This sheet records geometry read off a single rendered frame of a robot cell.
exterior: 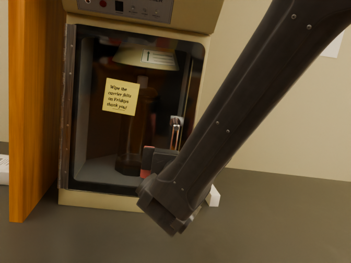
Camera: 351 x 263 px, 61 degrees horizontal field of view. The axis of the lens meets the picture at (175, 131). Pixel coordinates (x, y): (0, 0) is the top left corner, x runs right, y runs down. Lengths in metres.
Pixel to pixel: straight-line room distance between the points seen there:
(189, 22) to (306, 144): 0.84
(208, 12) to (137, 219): 0.52
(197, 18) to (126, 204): 0.49
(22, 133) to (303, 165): 1.08
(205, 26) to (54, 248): 0.56
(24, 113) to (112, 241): 0.33
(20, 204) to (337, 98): 1.16
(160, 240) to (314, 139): 0.84
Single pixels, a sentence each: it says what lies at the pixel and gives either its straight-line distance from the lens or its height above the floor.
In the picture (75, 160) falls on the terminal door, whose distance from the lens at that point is 0.77.
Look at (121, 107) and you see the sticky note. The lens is 0.71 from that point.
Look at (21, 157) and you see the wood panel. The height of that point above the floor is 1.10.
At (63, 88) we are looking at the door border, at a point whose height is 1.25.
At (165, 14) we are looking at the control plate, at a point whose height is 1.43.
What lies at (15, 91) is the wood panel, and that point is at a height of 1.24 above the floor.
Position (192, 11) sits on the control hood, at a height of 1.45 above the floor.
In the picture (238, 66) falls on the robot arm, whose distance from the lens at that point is 0.24.
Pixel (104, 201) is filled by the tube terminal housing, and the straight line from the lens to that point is 0.82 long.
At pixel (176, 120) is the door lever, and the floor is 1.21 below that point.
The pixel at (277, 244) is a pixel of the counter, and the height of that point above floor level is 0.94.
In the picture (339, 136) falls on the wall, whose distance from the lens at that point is 1.40.
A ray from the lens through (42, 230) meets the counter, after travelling 0.76.
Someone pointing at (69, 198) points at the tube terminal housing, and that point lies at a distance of 0.83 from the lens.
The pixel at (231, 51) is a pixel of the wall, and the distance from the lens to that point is 1.17.
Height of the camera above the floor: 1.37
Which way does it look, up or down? 16 degrees down
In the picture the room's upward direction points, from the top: 9 degrees clockwise
